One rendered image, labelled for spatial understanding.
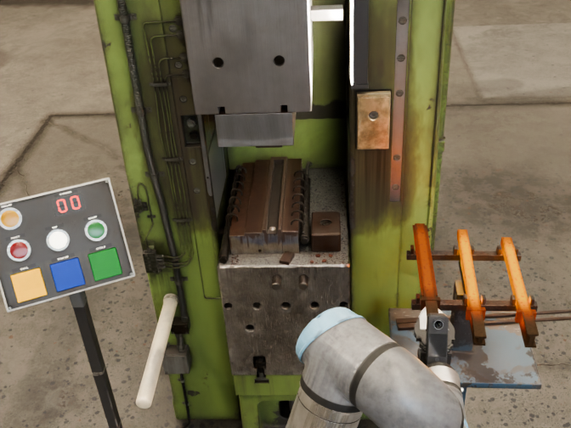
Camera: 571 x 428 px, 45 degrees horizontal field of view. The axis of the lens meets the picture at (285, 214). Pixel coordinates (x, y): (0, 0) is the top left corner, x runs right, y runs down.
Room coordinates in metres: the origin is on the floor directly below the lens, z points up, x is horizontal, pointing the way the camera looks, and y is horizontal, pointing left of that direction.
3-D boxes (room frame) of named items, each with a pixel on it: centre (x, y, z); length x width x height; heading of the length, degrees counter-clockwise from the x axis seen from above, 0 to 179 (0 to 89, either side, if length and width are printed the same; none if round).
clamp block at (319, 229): (1.67, -0.12, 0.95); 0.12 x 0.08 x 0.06; 175
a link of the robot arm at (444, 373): (1.05, -0.32, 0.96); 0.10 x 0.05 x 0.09; 83
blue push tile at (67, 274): (1.46, 0.59, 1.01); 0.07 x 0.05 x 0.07; 110
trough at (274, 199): (1.83, 0.03, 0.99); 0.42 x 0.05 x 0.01; 175
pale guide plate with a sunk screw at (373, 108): (1.73, -0.26, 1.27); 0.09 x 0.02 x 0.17; 85
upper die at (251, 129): (1.83, 0.05, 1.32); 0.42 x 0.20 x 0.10; 175
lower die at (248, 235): (1.83, 0.05, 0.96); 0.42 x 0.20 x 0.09; 175
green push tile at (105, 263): (1.50, 0.49, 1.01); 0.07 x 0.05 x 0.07; 110
